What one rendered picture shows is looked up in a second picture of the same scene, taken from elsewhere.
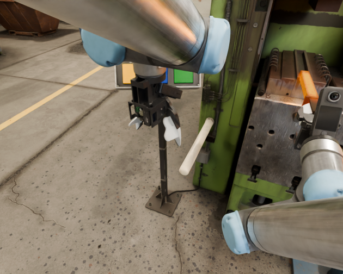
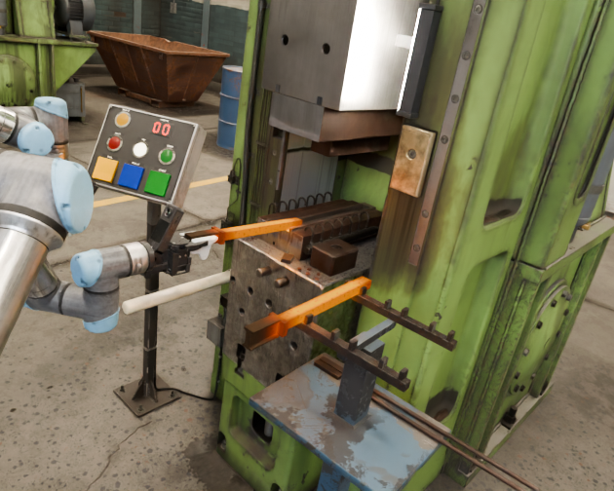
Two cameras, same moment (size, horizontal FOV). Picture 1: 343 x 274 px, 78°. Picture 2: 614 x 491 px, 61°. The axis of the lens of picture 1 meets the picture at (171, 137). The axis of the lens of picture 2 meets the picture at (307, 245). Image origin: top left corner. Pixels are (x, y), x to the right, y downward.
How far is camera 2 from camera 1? 1.18 m
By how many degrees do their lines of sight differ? 20
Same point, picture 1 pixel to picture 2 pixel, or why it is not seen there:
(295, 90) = (280, 240)
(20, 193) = not seen: outside the picture
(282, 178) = (266, 374)
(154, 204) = (128, 392)
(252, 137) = (234, 295)
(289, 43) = (368, 193)
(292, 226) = not seen: hidden behind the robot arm
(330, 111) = (163, 224)
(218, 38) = (22, 133)
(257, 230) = not seen: hidden behind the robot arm
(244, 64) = (265, 199)
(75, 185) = (43, 327)
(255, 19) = (273, 146)
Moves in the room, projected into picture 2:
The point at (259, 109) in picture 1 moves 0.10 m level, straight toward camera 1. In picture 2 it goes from (238, 252) to (211, 259)
